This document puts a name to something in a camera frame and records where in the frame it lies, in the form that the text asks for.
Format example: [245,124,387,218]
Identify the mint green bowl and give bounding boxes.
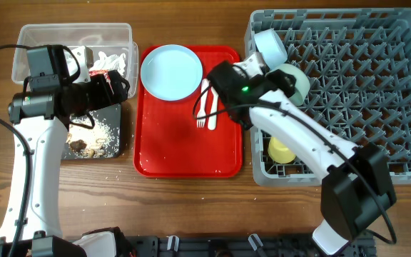
[270,64,310,106]

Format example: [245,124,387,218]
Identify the light blue bowl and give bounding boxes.
[255,29,288,69]

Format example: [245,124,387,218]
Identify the red strawberry cake wrapper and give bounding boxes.
[88,71,114,94]

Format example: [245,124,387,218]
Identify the rice and food scraps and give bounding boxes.
[63,120,121,159]

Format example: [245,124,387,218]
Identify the white tissue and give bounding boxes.
[89,51,126,75]

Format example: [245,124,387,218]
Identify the yellow plastic cup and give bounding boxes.
[268,137,296,164]

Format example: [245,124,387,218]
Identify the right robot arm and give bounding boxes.
[206,60,397,256]

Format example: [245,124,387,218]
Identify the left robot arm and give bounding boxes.
[0,45,136,256]

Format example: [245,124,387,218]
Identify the black food waste tray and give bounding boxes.
[61,104,121,160]

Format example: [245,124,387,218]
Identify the clear plastic waste bin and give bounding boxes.
[17,23,139,98]

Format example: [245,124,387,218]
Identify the grey dishwasher rack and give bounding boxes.
[244,8,411,184]

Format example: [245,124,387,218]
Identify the white plastic spoon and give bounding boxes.
[208,87,219,131]

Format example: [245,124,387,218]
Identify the white plastic fork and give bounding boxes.
[196,79,210,129]

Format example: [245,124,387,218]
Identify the light blue plate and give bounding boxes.
[141,44,203,101]

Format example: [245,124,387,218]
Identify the red plastic tray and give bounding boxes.
[133,46,243,178]

